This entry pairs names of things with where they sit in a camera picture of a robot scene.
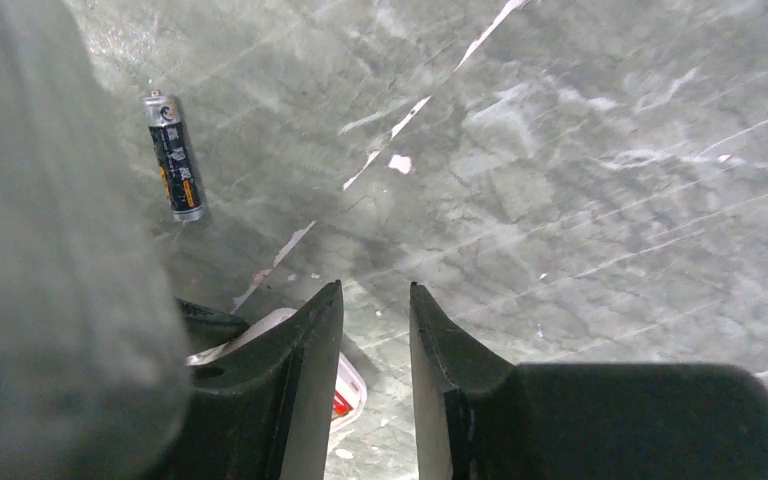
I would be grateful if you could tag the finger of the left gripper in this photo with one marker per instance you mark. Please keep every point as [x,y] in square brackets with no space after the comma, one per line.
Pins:
[207,327]

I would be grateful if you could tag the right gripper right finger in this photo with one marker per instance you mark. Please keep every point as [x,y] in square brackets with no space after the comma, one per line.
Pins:
[478,416]

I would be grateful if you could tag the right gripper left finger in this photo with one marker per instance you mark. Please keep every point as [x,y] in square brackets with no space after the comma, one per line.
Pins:
[264,410]

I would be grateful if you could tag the red AAA battery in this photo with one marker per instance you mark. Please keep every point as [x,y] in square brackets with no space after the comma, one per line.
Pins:
[341,406]

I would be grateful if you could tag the black AAA battery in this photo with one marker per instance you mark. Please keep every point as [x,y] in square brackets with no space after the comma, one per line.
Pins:
[170,142]

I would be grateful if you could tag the white remote control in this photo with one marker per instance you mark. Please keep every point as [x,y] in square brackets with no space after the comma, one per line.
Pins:
[348,380]

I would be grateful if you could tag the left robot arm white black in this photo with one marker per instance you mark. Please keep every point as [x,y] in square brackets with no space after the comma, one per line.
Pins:
[93,376]

